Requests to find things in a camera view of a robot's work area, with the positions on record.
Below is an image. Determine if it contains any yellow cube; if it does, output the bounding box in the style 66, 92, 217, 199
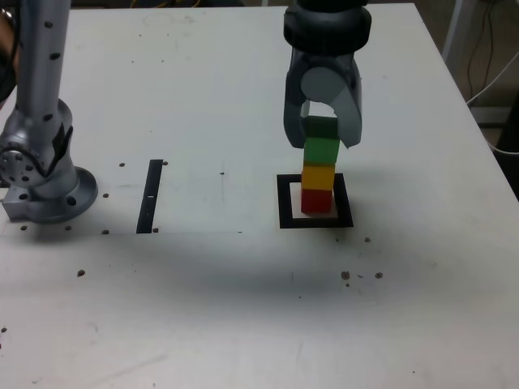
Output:
301, 163, 337, 192

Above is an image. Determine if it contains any black tape strip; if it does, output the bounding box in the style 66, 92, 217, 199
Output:
135, 159, 165, 235

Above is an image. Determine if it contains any person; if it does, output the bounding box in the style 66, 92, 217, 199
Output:
0, 7, 21, 110

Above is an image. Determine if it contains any white metal post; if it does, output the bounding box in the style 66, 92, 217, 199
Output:
440, 0, 465, 62

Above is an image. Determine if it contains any yellow cable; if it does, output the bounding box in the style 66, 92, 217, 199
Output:
129, 0, 204, 10

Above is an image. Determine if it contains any white cable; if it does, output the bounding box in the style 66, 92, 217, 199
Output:
465, 52, 519, 107
488, 141, 519, 156

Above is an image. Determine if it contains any green cube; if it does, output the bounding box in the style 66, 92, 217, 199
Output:
302, 116, 341, 167

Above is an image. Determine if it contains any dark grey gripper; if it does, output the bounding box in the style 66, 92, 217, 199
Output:
282, 49, 364, 149

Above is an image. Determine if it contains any black tape square outline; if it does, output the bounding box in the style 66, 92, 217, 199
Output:
276, 173, 354, 230

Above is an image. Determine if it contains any black cable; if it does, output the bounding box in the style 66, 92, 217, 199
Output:
466, 0, 496, 96

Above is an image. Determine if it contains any red cube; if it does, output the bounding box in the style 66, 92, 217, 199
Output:
300, 188, 335, 216

